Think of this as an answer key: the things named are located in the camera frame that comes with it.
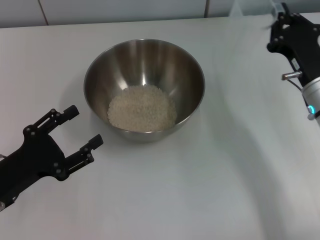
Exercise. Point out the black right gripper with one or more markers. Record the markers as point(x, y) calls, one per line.
point(302, 45)

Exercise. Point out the clear plastic measuring cup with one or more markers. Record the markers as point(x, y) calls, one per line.
point(237, 10)

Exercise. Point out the stainless steel mixing bowl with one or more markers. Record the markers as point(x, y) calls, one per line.
point(140, 65)

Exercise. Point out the white uncooked rice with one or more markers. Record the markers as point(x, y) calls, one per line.
point(142, 110)

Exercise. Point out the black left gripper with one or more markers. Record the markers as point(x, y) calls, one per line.
point(35, 160)

